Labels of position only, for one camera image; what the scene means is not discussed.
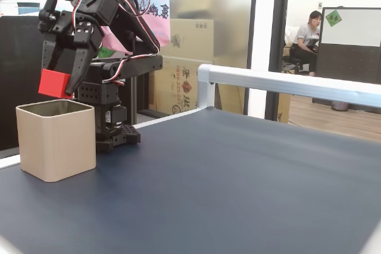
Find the red cube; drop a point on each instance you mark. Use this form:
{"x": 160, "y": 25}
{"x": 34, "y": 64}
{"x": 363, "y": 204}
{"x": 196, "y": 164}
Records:
{"x": 52, "y": 86}

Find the gold metal tin container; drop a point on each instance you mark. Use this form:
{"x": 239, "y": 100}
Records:
{"x": 56, "y": 147}

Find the teal box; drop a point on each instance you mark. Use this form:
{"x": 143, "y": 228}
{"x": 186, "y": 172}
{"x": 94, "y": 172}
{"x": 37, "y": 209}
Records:
{"x": 28, "y": 8}

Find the black panel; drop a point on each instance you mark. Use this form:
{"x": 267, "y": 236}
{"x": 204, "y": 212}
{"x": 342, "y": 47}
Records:
{"x": 18, "y": 87}

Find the cardboard box with red print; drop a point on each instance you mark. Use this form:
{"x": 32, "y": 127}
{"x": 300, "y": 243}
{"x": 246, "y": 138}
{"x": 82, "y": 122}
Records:
{"x": 175, "y": 87}

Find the cardboard box with black print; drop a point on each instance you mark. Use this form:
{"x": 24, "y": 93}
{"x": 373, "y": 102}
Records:
{"x": 193, "y": 38}

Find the black office chair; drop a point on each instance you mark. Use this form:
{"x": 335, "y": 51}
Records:
{"x": 293, "y": 59}

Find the person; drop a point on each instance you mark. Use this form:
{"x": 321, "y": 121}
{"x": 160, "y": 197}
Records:
{"x": 305, "y": 37}

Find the green diamond sticker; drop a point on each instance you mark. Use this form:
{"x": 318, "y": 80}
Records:
{"x": 333, "y": 18}

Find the dark partition with whiteboard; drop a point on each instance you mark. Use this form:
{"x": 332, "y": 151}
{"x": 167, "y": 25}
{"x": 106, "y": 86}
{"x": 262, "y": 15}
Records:
{"x": 348, "y": 57}

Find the pink waste bin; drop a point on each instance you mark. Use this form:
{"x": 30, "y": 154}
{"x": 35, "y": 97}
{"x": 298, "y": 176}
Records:
{"x": 339, "y": 106}

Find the black door frame post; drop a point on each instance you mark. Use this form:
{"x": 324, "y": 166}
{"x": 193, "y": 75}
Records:
{"x": 278, "y": 43}

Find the silver aluminium table frame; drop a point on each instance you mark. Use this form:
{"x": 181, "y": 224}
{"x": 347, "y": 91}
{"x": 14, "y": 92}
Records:
{"x": 268, "y": 80}

